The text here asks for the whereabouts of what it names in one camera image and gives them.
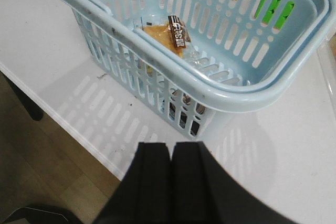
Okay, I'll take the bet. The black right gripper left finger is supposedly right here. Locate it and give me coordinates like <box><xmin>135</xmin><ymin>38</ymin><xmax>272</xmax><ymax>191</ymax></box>
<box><xmin>93</xmin><ymin>142</ymin><xmax>171</xmax><ymax>223</ymax></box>

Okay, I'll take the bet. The light blue plastic basket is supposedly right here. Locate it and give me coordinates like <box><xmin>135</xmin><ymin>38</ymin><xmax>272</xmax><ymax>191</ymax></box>
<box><xmin>63</xmin><ymin>0</ymin><xmax>335</xmax><ymax>138</ymax></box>

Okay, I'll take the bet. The green snack package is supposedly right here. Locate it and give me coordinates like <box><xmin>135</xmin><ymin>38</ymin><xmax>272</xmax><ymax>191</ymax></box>
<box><xmin>253</xmin><ymin>0</ymin><xmax>295</xmax><ymax>31</ymax></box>

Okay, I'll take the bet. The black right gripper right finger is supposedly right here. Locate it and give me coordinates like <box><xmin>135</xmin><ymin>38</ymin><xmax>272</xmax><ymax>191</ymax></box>
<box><xmin>172</xmin><ymin>142</ymin><xmax>293</xmax><ymax>223</ymax></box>

